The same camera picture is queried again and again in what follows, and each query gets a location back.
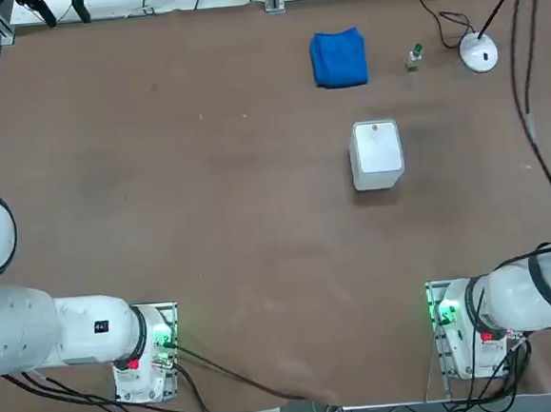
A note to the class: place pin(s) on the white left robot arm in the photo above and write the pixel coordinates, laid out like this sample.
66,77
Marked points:
27,326

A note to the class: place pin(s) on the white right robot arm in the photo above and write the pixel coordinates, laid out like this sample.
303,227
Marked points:
512,297

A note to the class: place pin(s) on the white box-shaped appliance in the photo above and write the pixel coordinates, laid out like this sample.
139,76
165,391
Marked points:
376,150

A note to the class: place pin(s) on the blue folded cloth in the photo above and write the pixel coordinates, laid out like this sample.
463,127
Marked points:
338,58

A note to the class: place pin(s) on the black tripod leg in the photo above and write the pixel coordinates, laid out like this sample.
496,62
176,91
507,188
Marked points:
81,11
45,11

